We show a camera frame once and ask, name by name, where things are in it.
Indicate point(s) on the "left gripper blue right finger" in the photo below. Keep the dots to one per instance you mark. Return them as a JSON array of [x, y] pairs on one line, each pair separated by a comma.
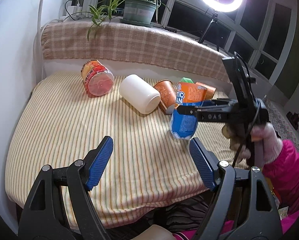
[[242, 206]]

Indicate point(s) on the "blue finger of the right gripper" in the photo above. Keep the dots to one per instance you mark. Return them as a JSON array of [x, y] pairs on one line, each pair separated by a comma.
[[189, 110], [218, 103]]

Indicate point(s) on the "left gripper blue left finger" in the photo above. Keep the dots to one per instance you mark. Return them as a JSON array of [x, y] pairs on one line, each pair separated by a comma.
[[44, 215]]

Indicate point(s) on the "pink jacket forearm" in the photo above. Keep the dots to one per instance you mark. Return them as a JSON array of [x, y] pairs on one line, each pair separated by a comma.
[[284, 175]]

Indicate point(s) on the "orange gold cup open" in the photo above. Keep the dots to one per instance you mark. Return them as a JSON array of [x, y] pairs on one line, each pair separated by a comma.
[[210, 90]]

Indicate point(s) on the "orange gold cup near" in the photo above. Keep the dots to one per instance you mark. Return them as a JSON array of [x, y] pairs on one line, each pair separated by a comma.
[[167, 96]]

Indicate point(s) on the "green plastic cup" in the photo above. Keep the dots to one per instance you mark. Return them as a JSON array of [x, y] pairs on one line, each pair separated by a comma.
[[186, 80]]

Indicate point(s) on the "white plastic cup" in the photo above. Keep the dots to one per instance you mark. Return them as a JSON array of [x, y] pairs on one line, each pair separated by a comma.
[[140, 94]]

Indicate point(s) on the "right hand pink glove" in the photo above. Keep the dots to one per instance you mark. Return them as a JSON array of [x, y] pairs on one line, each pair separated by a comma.
[[263, 134]]

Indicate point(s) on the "lace white cloth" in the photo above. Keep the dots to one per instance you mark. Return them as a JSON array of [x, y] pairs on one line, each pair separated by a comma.
[[282, 125]]

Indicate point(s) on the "striped yellow mattress cover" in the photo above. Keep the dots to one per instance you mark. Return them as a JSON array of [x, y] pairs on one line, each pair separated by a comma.
[[148, 168]]

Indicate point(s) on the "black tripod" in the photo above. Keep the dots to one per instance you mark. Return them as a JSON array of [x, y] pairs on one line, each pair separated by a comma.
[[212, 25]]

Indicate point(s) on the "brown rounded object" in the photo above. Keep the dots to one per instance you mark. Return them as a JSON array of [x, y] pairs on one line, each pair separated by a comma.
[[155, 232]]

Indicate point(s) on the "plaid brown blanket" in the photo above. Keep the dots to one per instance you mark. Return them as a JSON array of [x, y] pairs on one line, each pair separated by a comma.
[[130, 43]]

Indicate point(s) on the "spider plant in pot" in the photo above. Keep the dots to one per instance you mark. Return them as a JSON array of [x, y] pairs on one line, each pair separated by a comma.
[[142, 13]]

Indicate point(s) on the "white power strip chargers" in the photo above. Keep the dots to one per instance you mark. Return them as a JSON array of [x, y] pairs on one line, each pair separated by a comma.
[[73, 11]]

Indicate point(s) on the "black phone on mount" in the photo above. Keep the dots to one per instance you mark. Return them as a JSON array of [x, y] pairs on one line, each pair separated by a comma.
[[242, 84]]

